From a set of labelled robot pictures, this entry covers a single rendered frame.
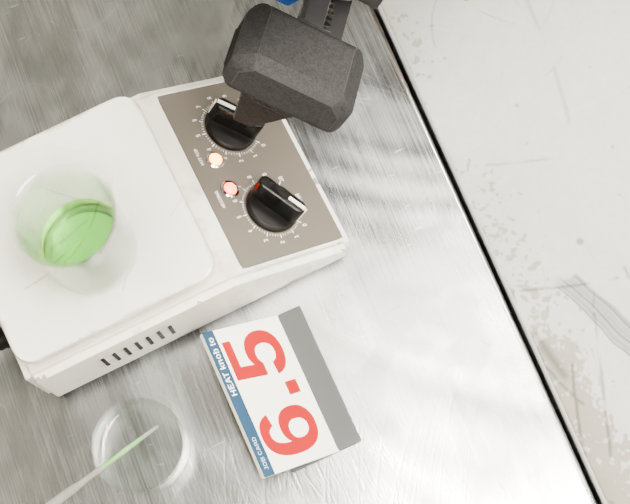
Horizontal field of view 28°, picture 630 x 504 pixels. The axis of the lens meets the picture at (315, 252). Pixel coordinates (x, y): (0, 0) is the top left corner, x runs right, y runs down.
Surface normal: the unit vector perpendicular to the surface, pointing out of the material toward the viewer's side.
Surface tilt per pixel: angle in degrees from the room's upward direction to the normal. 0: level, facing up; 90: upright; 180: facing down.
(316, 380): 0
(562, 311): 0
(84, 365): 90
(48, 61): 0
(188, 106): 30
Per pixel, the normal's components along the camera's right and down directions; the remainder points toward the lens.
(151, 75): -0.04, -0.25
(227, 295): 0.44, 0.86
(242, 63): -0.39, 0.15
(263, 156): 0.41, -0.44
